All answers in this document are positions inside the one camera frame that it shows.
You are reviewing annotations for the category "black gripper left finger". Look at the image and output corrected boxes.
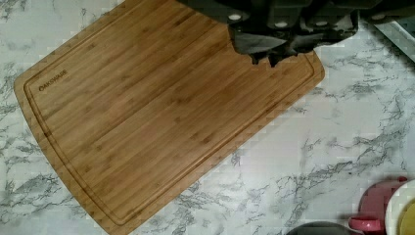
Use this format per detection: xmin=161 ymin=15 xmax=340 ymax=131
xmin=228 ymin=20 xmax=287 ymax=64

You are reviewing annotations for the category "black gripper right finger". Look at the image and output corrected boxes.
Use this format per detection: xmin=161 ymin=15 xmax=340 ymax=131
xmin=268 ymin=13 xmax=359 ymax=68

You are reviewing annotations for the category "bamboo cutting board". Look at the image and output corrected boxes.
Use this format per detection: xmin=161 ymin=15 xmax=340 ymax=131
xmin=15 ymin=0 xmax=324 ymax=235

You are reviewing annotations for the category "dark grey pot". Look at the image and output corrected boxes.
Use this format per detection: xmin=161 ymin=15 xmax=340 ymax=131
xmin=286 ymin=221 xmax=360 ymax=235

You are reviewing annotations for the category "red mug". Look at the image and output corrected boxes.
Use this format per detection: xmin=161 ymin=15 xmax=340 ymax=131
xmin=348 ymin=176 xmax=408 ymax=235

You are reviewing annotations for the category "white bowl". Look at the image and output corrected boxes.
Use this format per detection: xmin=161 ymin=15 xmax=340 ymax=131
xmin=385 ymin=180 xmax=415 ymax=235

